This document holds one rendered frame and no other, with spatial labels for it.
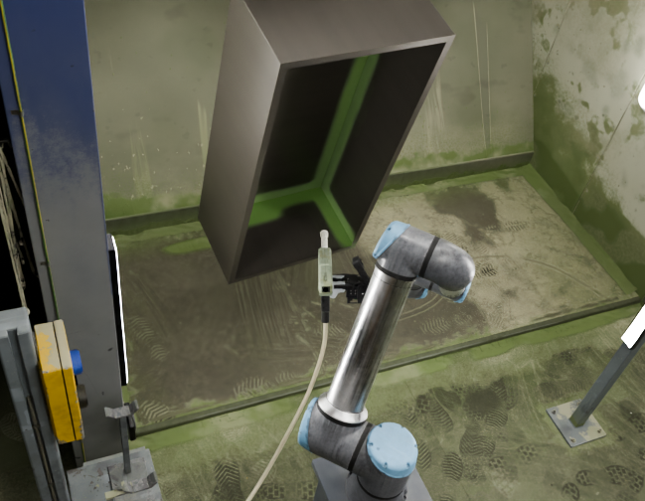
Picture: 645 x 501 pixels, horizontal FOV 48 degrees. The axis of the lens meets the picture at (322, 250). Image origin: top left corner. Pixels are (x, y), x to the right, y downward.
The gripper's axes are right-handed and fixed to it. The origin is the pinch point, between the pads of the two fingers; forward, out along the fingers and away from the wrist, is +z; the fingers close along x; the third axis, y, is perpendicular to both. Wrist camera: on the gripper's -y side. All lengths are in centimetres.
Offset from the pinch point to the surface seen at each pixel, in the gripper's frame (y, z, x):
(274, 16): -91, 15, -11
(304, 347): 61, 7, 52
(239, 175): -35.8, 28.9, 10.6
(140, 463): 20, 52, -71
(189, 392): 65, 55, 25
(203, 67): -49, 55, 132
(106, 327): -10, 63, -47
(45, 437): -20, 60, -108
